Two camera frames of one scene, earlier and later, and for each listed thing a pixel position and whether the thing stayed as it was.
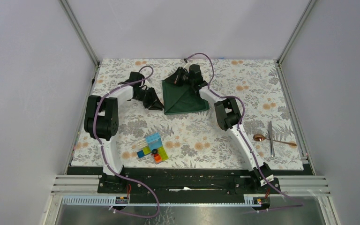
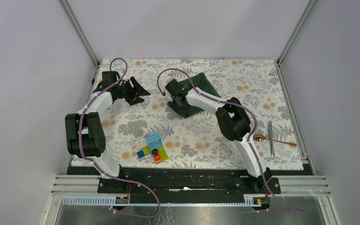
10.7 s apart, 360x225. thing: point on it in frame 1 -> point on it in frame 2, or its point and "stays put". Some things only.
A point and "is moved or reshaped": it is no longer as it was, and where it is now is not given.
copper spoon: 259,137 stays put
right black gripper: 175,78 -> 172,105
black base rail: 187,181 stays put
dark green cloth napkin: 178,99 is moved or reshaped
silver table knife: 270,129 stays put
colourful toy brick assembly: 152,145 stays put
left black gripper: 154,102 -> 137,90
